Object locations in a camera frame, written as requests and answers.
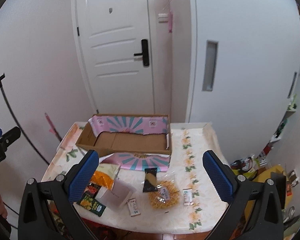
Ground green snack packet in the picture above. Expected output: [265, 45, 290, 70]
[77, 193, 106, 217]

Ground red black snack packet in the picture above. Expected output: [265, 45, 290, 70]
[84, 182, 102, 198]

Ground white translucent snack packet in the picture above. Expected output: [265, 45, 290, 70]
[95, 179, 136, 211]

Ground small white candy packet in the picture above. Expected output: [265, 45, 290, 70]
[127, 198, 141, 217]

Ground yellow bag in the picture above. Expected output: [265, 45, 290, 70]
[243, 165, 292, 232]

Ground cluttered shelf items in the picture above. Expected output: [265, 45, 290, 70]
[230, 94, 298, 180]

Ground small white green packet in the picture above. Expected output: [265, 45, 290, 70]
[183, 189, 193, 206]

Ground orange chips bag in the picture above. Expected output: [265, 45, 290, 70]
[90, 163, 120, 190]

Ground floral tablecloth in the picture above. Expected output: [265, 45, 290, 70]
[41, 121, 229, 235]

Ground round waffle in clear bag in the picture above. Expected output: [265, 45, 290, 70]
[148, 172, 181, 210]

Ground black gold snack packet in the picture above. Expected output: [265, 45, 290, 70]
[142, 168, 158, 193]

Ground cardboard box pink lining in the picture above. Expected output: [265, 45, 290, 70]
[76, 114, 172, 172]

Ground white wardrobe door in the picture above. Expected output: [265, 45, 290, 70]
[186, 0, 300, 162]

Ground pink handled broom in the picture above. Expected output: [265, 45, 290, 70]
[45, 113, 62, 142]

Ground black cable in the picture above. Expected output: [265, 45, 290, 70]
[0, 73, 51, 166]

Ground black door handle lock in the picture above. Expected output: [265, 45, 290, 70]
[134, 39, 150, 67]

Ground white light switch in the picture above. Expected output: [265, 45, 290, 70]
[158, 13, 170, 23]

